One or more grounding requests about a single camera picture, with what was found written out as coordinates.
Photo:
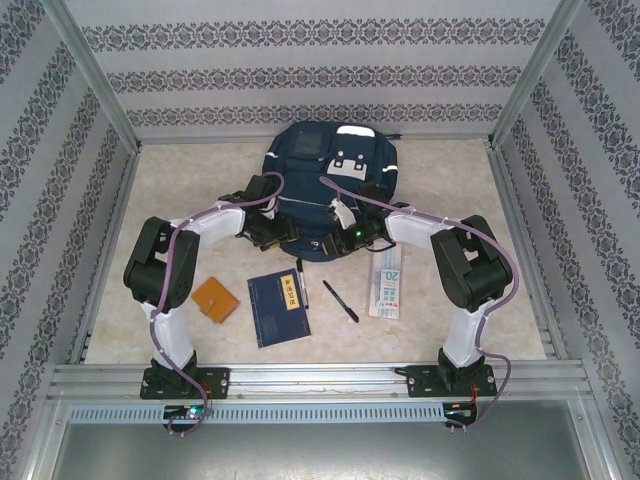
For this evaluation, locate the black marker with white label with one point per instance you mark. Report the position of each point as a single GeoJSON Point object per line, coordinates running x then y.
{"type": "Point", "coordinates": [303, 287]}

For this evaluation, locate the aluminium frame post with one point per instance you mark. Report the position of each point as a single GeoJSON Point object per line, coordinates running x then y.
{"type": "Point", "coordinates": [94, 75]}
{"type": "Point", "coordinates": [532, 75]}

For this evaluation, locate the aluminium mounting rail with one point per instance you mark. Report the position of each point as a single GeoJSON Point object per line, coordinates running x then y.
{"type": "Point", "coordinates": [320, 380]}

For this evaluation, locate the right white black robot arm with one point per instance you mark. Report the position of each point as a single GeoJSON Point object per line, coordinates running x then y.
{"type": "Point", "coordinates": [462, 340]}

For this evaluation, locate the small circuit board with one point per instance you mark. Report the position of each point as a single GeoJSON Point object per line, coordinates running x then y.
{"type": "Point", "coordinates": [192, 412]}
{"type": "Point", "coordinates": [460, 412]}

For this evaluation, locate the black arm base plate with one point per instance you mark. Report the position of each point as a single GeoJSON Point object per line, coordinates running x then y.
{"type": "Point", "coordinates": [220, 382]}
{"type": "Point", "coordinates": [420, 382]}

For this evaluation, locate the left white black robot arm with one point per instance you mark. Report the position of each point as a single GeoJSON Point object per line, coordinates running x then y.
{"type": "Point", "coordinates": [175, 342]}

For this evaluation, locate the clear plastic stationery package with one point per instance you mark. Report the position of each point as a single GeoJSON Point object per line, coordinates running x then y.
{"type": "Point", "coordinates": [386, 290]}

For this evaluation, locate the all black marker pen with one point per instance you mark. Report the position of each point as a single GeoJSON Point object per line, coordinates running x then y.
{"type": "Point", "coordinates": [340, 301]}

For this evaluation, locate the navy blue backpack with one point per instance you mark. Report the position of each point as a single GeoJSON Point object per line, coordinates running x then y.
{"type": "Point", "coordinates": [310, 210]}

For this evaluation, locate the grey metal shelf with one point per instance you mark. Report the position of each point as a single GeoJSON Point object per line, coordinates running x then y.
{"type": "Point", "coordinates": [320, 455]}

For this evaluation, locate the aluminium side rail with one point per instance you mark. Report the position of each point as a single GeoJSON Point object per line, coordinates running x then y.
{"type": "Point", "coordinates": [107, 250]}
{"type": "Point", "coordinates": [510, 200]}

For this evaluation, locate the blue book with yellow label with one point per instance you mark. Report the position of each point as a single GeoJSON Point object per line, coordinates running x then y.
{"type": "Point", "coordinates": [277, 315]}

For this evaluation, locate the orange leather case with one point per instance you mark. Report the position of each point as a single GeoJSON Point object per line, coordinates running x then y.
{"type": "Point", "coordinates": [215, 300]}

